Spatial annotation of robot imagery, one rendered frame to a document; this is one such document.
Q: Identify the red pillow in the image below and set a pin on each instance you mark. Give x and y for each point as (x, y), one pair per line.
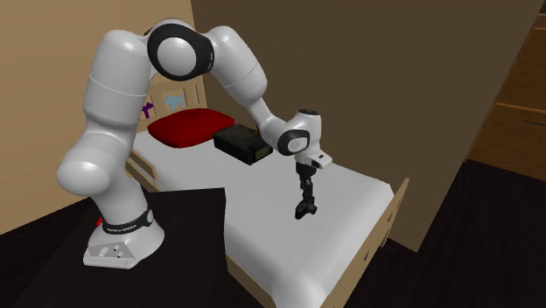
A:
(187, 126)

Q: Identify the brown wooden dresser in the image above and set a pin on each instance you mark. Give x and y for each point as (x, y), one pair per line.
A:
(512, 128)

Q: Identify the black robot stand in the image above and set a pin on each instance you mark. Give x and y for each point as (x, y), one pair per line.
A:
(187, 256)

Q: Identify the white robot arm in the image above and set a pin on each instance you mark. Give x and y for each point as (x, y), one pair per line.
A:
(113, 111)

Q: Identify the thick black book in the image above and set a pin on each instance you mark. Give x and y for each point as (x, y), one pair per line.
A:
(236, 140)

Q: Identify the wooden bed with white mattress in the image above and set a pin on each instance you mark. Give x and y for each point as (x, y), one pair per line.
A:
(264, 213)

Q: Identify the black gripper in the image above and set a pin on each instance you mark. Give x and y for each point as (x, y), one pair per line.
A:
(306, 172)

